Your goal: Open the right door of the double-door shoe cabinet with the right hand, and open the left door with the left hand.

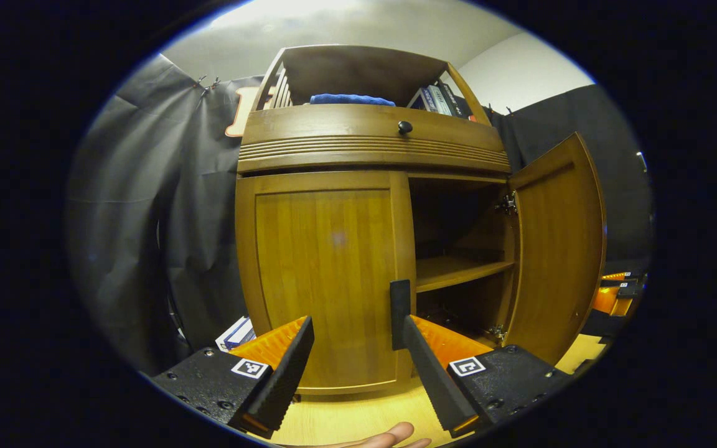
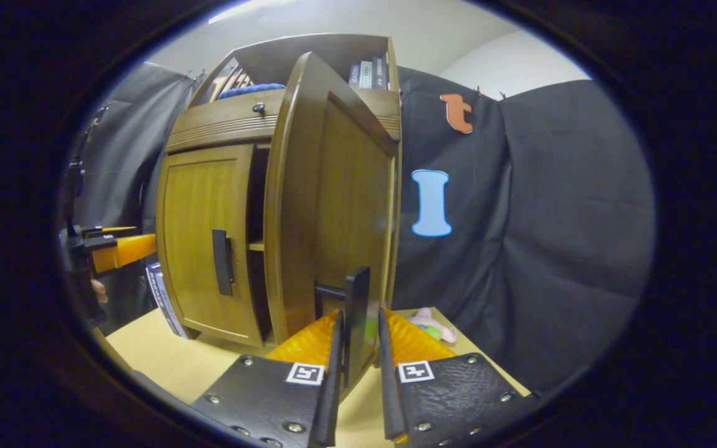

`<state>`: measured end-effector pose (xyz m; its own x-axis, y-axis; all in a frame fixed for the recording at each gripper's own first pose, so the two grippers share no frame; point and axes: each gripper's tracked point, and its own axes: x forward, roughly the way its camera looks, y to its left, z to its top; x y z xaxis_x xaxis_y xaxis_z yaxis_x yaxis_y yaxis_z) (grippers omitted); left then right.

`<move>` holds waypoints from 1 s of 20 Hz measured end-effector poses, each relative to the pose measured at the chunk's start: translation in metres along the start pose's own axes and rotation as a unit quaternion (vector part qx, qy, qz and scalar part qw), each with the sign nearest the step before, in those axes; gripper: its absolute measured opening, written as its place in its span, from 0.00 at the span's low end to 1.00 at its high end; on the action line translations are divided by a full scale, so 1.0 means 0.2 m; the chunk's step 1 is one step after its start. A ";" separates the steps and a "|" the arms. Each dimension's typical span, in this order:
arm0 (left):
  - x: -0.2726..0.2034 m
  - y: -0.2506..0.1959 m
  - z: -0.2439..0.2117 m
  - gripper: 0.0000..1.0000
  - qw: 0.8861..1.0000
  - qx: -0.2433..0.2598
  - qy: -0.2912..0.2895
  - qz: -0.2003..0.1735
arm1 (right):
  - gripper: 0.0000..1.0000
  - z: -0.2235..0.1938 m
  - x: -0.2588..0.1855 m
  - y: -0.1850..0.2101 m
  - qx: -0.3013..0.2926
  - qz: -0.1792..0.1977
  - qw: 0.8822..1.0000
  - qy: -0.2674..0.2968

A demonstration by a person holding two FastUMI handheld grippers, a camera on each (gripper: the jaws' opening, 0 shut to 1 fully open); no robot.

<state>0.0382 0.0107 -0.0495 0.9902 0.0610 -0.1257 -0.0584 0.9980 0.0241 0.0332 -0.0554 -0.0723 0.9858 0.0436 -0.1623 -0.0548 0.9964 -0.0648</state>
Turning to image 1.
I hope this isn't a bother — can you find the black door handle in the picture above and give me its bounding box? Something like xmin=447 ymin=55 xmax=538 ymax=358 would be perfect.
xmin=390 ymin=279 xmax=411 ymax=351

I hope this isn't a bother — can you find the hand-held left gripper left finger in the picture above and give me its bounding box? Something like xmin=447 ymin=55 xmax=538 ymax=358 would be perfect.
xmin=150 ymin=315 xmax=316 ymax=436

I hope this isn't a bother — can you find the grey shelf book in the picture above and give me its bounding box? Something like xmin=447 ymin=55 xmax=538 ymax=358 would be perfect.
xmin=427 ymin=84 xmax=456 ymax=117

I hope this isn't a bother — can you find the white leaning book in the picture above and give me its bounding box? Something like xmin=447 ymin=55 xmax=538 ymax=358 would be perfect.
xmin=215 ymin=317 xmax=250 ymax=352

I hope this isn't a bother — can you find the wooden inner shelf board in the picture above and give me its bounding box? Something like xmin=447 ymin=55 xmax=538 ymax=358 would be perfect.
xmin=416 ymin=255 xmax=515 ymax=294

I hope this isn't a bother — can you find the black shelf book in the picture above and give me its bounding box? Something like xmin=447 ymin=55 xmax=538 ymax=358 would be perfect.
xmin=439 ymin=81 xmax=475 ymax=120

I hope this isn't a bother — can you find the wooden double-door shoe cabinet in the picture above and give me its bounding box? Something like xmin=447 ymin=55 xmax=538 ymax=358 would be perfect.
xmin=234 ymin=44 xmax=518 ymax=396

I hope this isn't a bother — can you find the blue folded towel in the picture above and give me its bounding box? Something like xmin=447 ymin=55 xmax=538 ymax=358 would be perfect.
xmin=309 ymin=93 xmax=396 ymax=108

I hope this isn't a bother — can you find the wooden shoe cabinet door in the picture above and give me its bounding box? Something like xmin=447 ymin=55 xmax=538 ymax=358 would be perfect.
xmin=235 ymin=170 xmax=418 ymax=396
xmin=502 ymin=132 xmax=608 ymax=366

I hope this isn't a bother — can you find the dark blue shelf book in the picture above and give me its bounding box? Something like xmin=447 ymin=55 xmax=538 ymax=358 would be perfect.
xmin=408 ymin=87 xmax=437 ymax=114

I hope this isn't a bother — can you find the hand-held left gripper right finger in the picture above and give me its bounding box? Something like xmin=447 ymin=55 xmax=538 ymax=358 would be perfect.
xmin=402 ymin=314 xmax=576 ymax=439

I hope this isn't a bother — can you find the black backdrop cloth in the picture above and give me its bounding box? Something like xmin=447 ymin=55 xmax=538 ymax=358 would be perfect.
xmin=66 ymin=53 xmax=655 ymax=374

